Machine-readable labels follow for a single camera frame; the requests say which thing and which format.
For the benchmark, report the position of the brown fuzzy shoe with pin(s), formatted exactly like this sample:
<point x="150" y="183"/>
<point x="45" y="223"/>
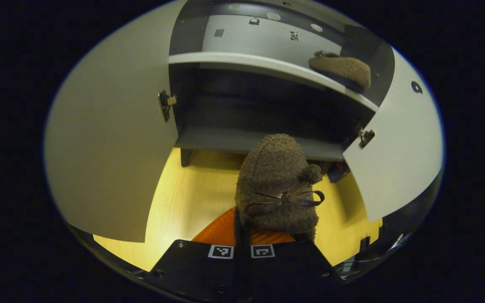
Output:
<point x="343" y="69"/>
<point x="274" y="168"/>

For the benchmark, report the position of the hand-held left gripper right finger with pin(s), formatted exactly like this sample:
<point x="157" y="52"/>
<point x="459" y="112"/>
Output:
<point x="289" y="273"/>

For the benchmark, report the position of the white cabinet shelf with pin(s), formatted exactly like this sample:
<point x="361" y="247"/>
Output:
<point x="234" y="61"/>

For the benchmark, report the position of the dark cabinet leg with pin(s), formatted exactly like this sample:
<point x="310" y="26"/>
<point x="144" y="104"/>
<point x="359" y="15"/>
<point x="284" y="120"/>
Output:
<point x="186" y="157"/>

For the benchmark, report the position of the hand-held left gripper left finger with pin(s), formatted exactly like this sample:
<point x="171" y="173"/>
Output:
<point x="200" y="273"/>

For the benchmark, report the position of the white shoe cabinet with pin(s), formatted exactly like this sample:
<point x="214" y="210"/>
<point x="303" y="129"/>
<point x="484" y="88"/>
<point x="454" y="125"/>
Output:
<point x="267" y="42"/>

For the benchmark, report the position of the metal door hinge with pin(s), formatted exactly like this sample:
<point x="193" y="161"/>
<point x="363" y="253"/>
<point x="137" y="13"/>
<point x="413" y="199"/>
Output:
<point x="366" y="138"/>
<point x="165" y="105"/>

